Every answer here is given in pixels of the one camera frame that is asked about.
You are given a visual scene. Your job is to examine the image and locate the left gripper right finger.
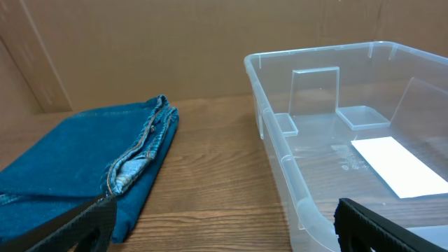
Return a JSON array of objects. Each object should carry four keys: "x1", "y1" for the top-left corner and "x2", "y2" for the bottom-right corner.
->
[{"x1": 334, "y1": 198, "x2": 447, "y2": 252}]

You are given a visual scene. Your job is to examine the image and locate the clear plastic storage bin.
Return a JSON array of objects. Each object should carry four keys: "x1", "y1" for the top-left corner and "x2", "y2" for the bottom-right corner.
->
[{"x1": 244, "y1": 41, "x2": 447, "y2": 251}]

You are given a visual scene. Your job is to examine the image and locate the folded blue denim jeans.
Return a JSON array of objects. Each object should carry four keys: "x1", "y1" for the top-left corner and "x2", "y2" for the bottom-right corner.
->
[{"x1": 1, "y1": 95, "x2": 179, "y2": 244}]

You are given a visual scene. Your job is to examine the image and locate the white label in bin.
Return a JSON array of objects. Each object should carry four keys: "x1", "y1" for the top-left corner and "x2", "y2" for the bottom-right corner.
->
[{"x1": 351, "y1": 136, "x2": 447, "y2": 199}]

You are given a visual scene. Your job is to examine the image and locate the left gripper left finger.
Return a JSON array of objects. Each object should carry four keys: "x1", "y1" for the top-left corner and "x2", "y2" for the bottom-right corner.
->
[{"x1": 1, "y1": 194, "x2": 117, "y2": 252}]

